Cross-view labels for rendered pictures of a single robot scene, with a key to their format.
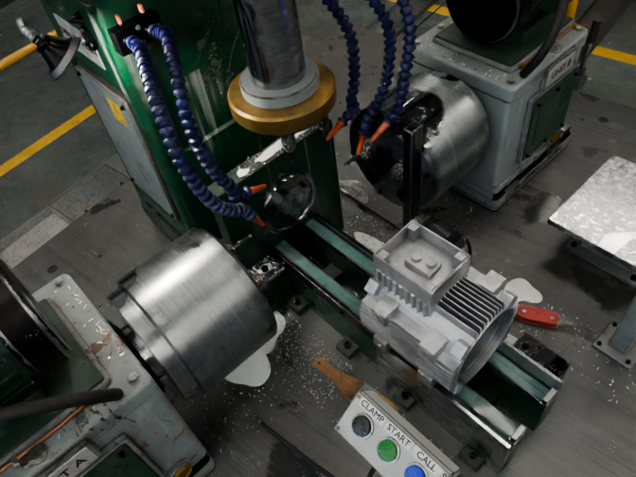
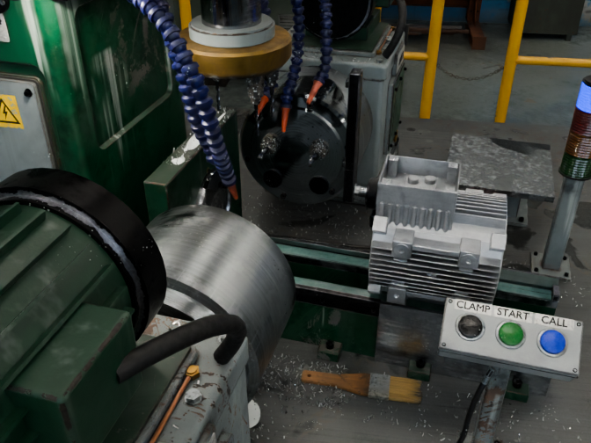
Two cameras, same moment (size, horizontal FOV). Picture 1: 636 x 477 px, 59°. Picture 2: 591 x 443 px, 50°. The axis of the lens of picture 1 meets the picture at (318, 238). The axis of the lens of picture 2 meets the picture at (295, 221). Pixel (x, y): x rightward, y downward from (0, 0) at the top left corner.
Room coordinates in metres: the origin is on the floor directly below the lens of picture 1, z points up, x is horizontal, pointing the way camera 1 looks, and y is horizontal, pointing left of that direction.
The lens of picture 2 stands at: (-0.03, 0.54, 1.62)
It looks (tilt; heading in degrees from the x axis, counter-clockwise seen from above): 33 degrees down; 322
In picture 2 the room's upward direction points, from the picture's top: straight up
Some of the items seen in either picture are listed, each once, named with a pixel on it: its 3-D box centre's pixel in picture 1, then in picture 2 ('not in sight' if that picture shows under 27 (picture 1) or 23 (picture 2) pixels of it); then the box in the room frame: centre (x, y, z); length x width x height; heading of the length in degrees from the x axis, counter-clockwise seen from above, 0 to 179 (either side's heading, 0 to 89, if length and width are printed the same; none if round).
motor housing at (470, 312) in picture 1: (437, 312); (436, 243); (0.51, -0.18, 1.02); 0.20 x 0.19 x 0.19; 37
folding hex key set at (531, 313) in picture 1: (537, 316); not in sight; (0.58, -0.43, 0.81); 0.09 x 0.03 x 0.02; 61
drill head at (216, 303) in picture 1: (171, 329); (174, 339); (0.55, 0.28, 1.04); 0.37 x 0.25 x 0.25; 125
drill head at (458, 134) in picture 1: (426, 133); (312, 127); (0.95, -0.28, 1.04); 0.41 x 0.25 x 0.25; 125
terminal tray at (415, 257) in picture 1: (420, 268); (418, 192); (0.54, -0.16, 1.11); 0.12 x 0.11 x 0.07; 37
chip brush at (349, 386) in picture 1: (352, 388); (361, 383); (0.50, -0.02, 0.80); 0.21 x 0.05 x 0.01; 42
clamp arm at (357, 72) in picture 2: (412, 181); (353, 138); (0.73, -0.19, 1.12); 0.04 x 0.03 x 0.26; 35
